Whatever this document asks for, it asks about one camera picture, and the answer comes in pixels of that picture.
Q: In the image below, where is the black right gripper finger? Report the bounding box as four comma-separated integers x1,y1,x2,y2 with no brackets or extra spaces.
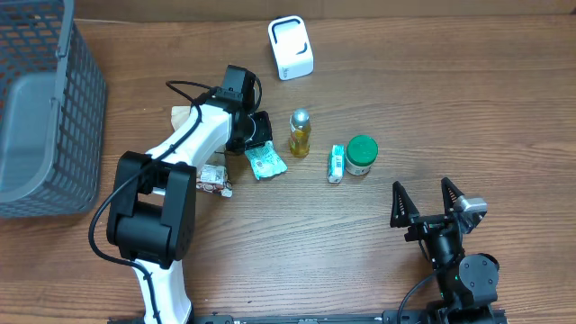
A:
390,181,419,228
441,177,464,213

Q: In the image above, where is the teal wet wipes pack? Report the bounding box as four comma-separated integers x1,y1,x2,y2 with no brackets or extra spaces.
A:
245,140,287,180

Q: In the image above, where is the yellow liquid bottle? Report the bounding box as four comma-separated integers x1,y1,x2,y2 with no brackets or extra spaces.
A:
289,108,311,158

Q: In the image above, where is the brown snack bag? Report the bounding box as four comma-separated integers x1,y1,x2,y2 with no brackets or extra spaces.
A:
171,106,233,198

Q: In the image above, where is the green lid jar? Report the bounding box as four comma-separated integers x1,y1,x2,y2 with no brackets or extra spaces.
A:
346,135,378,176

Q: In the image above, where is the small teal tissue pack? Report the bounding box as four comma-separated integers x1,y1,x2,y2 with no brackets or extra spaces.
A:
328,145,345,184

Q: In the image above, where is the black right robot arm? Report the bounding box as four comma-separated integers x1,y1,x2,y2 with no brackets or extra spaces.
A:
382,177,508,323

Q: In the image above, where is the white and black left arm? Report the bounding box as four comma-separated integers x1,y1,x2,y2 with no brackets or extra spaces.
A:
99,85,272,323

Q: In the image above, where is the white barcode scanner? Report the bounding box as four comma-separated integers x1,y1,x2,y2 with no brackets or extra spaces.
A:
267,15,314,81

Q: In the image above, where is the grey plastic mesh basket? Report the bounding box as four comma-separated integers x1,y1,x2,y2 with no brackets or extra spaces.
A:
1,0,107,219

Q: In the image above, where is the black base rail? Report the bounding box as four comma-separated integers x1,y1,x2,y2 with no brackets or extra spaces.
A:
107,310,509,324

